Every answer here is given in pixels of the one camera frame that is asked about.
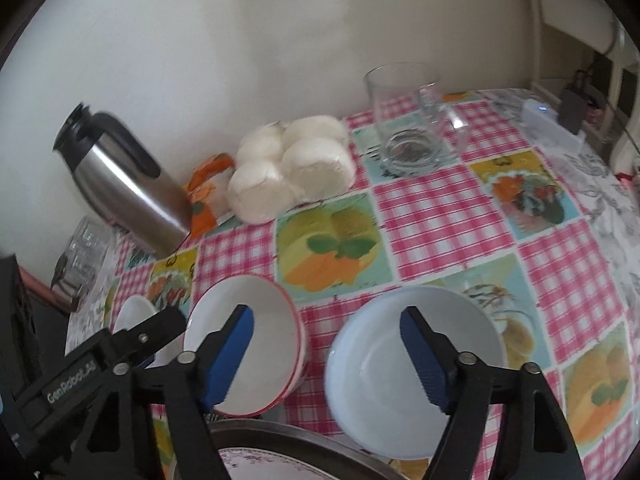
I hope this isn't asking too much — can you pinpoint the pink floral round plate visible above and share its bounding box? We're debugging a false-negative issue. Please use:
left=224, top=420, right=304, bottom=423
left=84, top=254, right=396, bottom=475
left=219, top=448, right=334, bottom=480

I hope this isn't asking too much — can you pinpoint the white angular bowl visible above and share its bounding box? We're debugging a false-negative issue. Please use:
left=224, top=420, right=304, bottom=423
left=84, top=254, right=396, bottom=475
left=113, top=295, right=186, bottom=368

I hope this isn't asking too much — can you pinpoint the strawberry pattern bowl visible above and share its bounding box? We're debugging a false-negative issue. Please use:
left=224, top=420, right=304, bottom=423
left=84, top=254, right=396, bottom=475
left=183, top=274, right=308, bottom=418

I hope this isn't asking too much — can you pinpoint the large stainless steel pan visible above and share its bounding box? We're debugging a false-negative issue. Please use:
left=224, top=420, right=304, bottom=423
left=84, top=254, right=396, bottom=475
left=169, top=417, right=407, bottom=480

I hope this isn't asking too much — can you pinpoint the upturned drinking glass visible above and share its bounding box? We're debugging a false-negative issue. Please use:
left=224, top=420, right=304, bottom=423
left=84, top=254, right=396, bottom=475
left=65, top=217, right=115, bottom=281

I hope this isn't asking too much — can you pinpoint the light blue small bowl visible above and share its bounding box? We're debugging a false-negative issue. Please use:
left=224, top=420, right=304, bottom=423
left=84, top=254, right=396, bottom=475
left=324, top=285, right=506, bottom=460

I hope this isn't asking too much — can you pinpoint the stainless steel thermos jug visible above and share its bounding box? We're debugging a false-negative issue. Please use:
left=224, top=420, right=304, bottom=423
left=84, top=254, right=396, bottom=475
left=53, top=103, right=192, bottom=259

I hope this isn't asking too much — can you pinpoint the checked picture tablecloth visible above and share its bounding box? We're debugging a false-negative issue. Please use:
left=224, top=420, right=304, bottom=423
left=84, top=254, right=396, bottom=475
left=66, top=89, right=639, bottom=479

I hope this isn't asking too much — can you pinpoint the orange snack packet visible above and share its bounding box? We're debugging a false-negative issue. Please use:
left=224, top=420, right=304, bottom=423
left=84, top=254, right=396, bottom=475
left=183, top=153, right=234, bottom=237

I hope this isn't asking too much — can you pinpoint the white power strip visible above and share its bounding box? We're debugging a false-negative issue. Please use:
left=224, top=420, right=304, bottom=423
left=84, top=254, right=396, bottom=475
left=521, top=99, right=587, bottom=154

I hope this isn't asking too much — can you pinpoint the clear glass mug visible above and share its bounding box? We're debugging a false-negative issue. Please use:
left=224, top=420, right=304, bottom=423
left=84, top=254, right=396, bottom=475
left=364, top=62, right=470, bottom=177

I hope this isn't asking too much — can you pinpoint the black power adapter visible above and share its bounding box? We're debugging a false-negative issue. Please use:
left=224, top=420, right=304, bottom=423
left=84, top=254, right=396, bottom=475
left=558, top=70, right=588, bottom=134

